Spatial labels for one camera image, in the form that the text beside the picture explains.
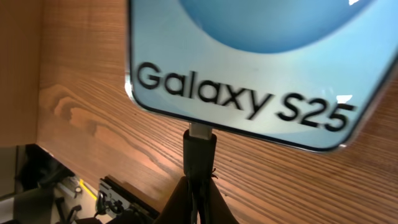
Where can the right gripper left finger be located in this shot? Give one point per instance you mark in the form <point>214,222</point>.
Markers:
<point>177,208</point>

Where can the Galaxy S25 smartphone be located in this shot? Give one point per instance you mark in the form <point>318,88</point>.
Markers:
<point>305,74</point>

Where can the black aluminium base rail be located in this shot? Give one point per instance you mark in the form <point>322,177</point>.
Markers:
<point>121,205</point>

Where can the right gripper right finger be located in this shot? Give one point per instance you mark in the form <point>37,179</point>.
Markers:
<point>216,210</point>

